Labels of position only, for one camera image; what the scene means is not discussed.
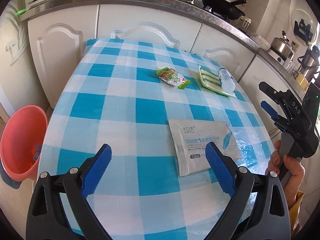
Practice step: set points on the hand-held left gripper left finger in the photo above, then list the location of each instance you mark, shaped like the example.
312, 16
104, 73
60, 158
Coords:
97, 170

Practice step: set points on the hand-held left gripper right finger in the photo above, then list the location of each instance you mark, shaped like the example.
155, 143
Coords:
220, 167

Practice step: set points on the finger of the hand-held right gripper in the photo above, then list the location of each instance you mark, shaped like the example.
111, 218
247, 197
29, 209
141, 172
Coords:
291, 103
270, 110

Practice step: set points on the white printed pouch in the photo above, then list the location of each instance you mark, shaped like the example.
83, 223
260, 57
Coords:
195, 140

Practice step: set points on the orange plastic bucket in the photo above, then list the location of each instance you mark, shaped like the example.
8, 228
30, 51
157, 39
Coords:
17, 140

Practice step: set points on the person's right forearm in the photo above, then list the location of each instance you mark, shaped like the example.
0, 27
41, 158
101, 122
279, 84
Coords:
297, 215

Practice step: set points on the person's right hand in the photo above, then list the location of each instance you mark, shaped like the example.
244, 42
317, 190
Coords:
293, 167

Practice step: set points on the black thermos jug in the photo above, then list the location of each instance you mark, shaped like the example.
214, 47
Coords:
308, 62

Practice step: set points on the white plastic bottle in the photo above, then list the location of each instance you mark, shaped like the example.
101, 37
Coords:
226, 80

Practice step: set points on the steel kettle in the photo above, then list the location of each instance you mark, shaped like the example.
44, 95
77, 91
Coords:
282, 47

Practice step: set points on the blue checkered tablecloth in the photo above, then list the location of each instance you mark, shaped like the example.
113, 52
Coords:
125, 110

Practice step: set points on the green striped cleaning cloth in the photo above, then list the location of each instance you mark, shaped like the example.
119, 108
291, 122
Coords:
208, 78

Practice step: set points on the white patterned bowl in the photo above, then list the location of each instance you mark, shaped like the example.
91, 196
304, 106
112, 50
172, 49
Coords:
260, 41

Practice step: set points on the glass lid in black holder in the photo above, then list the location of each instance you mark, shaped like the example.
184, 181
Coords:
303, 27

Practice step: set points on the white plastic holder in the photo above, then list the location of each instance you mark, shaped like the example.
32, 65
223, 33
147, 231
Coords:
243, 22

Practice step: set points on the green snack packet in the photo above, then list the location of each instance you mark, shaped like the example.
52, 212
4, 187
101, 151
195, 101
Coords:
172, 77

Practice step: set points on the black frying pan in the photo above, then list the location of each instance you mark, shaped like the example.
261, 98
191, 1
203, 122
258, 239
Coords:
220, 3

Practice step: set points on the green plastic item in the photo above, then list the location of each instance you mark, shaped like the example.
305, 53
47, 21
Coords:
21, 12

